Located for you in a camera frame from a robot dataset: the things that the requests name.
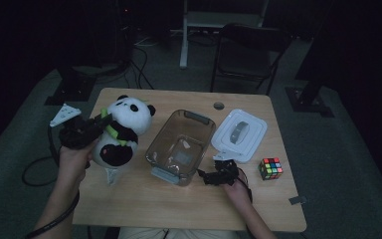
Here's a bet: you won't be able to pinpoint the colourful puzzle cube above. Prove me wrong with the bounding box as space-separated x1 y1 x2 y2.
258 156 285 181

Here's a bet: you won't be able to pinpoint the left hand-held gripper cable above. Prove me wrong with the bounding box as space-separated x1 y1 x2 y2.
24 124 82 239

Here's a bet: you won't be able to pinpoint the white metal stand frame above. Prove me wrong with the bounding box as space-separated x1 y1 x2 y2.
178 0 271 70

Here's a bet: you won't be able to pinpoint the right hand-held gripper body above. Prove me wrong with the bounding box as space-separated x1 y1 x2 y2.
210 150 240 187

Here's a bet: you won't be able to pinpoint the person's left hand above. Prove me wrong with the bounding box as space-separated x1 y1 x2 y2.
58 138 99 187

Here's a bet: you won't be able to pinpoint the grey tape piece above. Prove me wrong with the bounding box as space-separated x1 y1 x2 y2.
288 195 308 206

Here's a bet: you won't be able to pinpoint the dark equipment rack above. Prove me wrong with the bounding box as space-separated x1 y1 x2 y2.
112 0 137 69

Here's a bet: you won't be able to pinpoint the hand-held gripper cable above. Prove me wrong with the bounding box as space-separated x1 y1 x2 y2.
24 124 82 239
236 166 254 204

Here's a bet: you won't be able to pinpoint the clear grey storage box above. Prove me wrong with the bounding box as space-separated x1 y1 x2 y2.
144 109 217 187

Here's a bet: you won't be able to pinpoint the black folding chair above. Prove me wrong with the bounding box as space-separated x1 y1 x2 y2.
209 23 293 97

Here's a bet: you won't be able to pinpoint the person's beige trousers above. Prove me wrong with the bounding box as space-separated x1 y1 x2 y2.
117 226 241 239

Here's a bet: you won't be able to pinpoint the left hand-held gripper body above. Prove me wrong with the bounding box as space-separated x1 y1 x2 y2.
49 103 104 150

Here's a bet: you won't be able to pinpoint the person's right hand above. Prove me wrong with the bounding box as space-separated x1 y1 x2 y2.
223 178 252 209

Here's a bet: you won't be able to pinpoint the black floor cable loop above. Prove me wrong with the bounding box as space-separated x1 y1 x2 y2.
21 155 61 187

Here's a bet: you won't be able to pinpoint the right hand-held gripper cable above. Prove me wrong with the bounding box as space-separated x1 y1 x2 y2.
236 166 254 204

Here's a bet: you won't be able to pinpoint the black stand base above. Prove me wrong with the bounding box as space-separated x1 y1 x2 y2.
44 64 97 107
285 33 335 119

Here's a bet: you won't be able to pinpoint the black floor cables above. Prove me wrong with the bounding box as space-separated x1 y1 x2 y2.
125 33 155 91

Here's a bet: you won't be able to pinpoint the panda plush toy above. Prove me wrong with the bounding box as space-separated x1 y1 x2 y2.
91 94 157 187

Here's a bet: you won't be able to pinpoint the white box lid grey handle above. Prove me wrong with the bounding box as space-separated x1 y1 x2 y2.
210 108 269 164

